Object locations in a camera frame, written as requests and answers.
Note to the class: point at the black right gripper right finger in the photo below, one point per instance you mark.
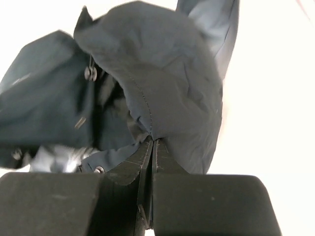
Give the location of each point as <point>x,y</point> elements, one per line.
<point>207,205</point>

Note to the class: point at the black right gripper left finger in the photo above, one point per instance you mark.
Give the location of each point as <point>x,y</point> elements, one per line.
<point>116,203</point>

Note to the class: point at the dark navy jacket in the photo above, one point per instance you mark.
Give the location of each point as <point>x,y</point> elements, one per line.
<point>90,99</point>

